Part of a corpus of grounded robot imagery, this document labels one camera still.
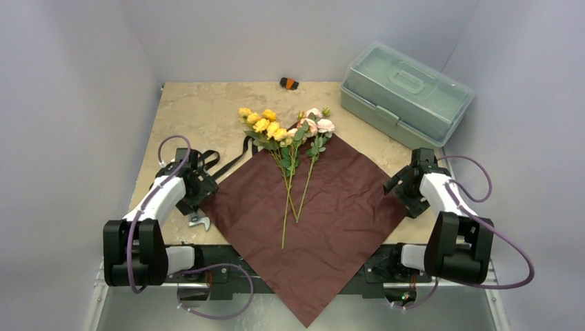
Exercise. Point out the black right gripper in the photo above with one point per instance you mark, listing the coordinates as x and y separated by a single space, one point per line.
404 185

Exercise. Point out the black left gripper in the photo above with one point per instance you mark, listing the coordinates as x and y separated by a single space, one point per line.
206 186

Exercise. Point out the yellow fake flower stem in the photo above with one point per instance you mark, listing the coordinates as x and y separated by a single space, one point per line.
264 130

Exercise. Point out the pink fake rose stem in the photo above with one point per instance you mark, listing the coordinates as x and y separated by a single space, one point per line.
318 127

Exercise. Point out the dark red wrapping paper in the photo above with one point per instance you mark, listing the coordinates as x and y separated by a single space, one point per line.
345 218

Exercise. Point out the peach fake rose stem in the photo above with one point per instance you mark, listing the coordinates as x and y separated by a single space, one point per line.
289 153

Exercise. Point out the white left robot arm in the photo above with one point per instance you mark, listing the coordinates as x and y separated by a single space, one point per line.
134 251

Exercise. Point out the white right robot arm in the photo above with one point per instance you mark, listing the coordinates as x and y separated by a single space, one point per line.
459 247

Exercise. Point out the green plastic toolbox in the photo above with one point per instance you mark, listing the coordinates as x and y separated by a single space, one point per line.
408 101

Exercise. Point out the small orange black object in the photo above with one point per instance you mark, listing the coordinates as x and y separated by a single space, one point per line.
289 83

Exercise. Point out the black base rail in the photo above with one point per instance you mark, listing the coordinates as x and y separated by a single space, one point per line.
292 269

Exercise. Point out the aluminium frame rail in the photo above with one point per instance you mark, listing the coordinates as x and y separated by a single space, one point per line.
136 256

